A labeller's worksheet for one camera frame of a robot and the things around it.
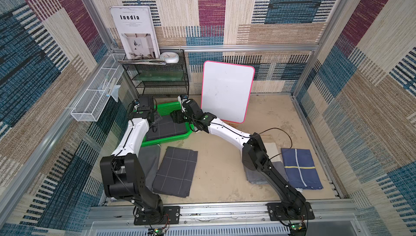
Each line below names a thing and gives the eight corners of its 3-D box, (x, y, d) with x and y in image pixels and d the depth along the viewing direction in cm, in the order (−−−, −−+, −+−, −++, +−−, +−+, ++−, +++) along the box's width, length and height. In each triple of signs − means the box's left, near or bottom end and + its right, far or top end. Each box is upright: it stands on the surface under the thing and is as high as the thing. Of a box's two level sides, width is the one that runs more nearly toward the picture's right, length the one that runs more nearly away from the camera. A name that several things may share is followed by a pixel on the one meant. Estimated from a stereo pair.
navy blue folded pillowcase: (290, 189, 82) (292, 188, 81) (279, 150, 96) (280, 148, 94) (323, 189, 82) (325, 188, 81) (307, 150, 96) (309, 148, 94)
